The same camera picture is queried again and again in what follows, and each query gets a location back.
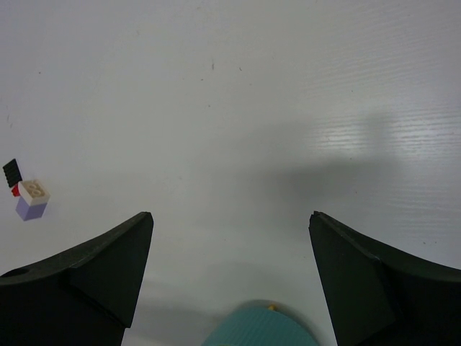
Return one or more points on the teal divided round container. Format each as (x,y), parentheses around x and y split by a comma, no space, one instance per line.
(252,323)

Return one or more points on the purple lego block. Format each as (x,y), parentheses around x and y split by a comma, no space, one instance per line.
(33,199)

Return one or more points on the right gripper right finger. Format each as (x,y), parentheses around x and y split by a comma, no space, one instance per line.
(379,295)

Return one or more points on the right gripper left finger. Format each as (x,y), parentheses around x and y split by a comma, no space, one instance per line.
(86,295)

